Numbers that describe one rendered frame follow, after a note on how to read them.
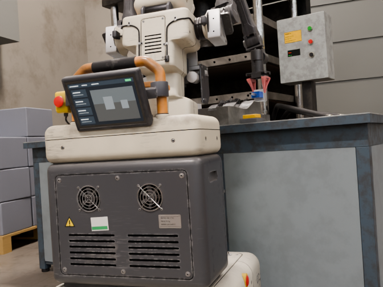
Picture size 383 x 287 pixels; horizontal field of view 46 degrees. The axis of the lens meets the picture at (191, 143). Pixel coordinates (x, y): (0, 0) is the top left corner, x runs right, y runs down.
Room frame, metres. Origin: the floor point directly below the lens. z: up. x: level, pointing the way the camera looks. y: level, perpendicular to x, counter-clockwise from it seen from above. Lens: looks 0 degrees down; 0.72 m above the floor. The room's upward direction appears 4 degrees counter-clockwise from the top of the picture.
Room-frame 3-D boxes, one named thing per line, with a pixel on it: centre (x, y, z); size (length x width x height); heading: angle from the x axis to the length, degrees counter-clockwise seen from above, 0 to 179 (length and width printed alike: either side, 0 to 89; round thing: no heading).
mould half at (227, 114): (2.35, -0.20, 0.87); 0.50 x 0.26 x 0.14; 148
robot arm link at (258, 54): (2.14, -0.34, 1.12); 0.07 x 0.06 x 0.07; 153
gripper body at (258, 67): (2.13, -0.34, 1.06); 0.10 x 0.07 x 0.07; 58
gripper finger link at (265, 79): (2.12, -0.35, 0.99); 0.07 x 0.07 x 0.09; 58
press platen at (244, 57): (3.45, -0.19, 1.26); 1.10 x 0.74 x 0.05; 58
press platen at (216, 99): (3.45, -0.19, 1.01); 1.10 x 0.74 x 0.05; 58
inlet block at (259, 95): (2.10, -0.32, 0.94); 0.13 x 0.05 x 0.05; 148
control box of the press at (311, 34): (2.82, -0.75, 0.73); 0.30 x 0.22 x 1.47; 58
